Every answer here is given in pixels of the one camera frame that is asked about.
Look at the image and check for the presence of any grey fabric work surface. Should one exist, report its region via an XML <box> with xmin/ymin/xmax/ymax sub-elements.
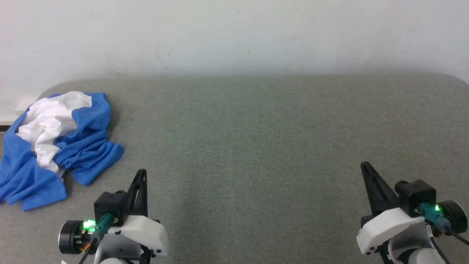
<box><xmin>0</xmin><ymin>73</ymin><xmax>469</xmax><ymax>264</ymax></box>

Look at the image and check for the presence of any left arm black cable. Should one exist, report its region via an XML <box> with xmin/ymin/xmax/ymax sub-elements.
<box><xmin>78</xmin><ymin>238</ymin><xmax>100</xmax><ymax>264</ymax></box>

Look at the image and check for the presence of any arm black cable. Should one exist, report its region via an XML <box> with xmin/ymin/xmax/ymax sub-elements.
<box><xmin>78</xmin><ymin>238</ymin><xmax>100</xmax><ymax>264</ymax></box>
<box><xmin>445</xmin><ymin>224</ymin><xmax>469</xmax><ymax>246</ymax></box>

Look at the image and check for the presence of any blue and white t-shirt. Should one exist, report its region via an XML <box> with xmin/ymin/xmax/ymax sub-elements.
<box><xmin>0</xmin><ymin>91</ymin><xmax>125</xmax><ymax>212</ymax></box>

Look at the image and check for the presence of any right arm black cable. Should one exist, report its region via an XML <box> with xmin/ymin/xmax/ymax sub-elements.
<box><xmin>445</xmin><ymin>224</ymin><xmax>469</xmax><ymax>246</ymax></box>

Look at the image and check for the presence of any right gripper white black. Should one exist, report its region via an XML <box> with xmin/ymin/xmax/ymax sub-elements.
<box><xmin>356</xmin><ymin>161</ymin><xmax>428</xmax><ymax>264</ymax></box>

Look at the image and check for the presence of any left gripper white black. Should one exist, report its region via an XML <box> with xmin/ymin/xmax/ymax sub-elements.
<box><xmin>93</xmin><ymin>169</ymin><xmax>170</xmax><ymax>264</ymax></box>

